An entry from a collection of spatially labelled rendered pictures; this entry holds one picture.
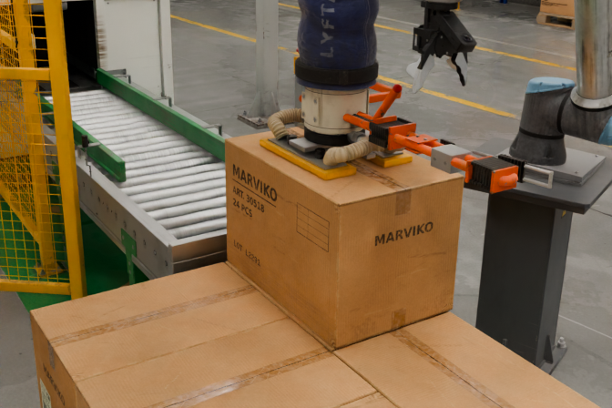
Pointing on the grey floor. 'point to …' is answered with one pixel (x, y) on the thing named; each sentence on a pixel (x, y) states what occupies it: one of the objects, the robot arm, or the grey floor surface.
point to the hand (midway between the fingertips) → (441, 91)
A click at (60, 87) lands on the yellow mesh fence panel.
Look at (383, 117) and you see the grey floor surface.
